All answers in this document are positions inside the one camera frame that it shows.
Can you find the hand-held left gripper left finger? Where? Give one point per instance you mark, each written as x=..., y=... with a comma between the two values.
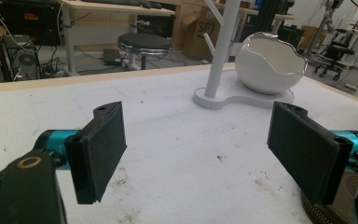
x=94, y=155

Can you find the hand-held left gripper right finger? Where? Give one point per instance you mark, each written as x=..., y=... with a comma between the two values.
x=304, y=152

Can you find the round brown woven coaster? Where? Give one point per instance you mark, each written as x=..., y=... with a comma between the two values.
x=338, y=199

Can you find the white eggshell-shaped bowl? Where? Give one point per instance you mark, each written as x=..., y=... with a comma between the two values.
x=268, y=63

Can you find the black flat device on floor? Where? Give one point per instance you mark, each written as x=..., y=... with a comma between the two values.
x=112, y=57

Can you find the black office chair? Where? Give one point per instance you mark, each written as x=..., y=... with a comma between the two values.
x=335, y=54

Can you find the round black stool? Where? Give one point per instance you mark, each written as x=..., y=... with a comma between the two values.
x=144, y=45

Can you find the white branched stand with base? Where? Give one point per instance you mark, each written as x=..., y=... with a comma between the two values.
x=222, y=62

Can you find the black computer tower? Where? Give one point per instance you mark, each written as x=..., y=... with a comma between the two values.
x=18, y=59

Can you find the wooden desk with white legs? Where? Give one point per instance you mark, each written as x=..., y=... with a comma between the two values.
x=112, y=12

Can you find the cardboard box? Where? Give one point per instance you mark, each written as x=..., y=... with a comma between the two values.
x=199, y=35

